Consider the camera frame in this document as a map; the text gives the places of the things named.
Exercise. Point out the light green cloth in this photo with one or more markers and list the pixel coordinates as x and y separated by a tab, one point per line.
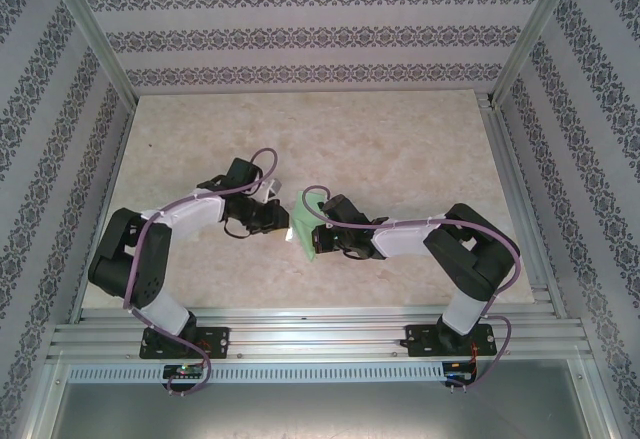
302	221

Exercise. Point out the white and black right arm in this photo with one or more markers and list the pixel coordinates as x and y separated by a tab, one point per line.
400	241

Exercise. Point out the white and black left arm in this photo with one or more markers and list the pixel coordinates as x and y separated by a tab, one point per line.
195	216

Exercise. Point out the grey metal sheet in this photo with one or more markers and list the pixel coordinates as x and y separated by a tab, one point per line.
320	411

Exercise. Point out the small white paper scrap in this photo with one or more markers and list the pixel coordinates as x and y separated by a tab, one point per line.
288	234

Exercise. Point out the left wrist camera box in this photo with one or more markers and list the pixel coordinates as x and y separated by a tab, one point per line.
271	186

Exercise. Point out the aluminium mounting rail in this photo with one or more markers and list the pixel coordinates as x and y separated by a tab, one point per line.
310	334

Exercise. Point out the aluminium side rail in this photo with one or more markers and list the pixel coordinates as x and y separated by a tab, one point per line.
105	209
520	209

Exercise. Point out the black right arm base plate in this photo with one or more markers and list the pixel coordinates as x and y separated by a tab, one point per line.
417	341

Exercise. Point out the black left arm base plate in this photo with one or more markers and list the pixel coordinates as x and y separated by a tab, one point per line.
220	341

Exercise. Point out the aluminium frame post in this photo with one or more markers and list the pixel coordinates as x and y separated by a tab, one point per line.
90	29
535	29

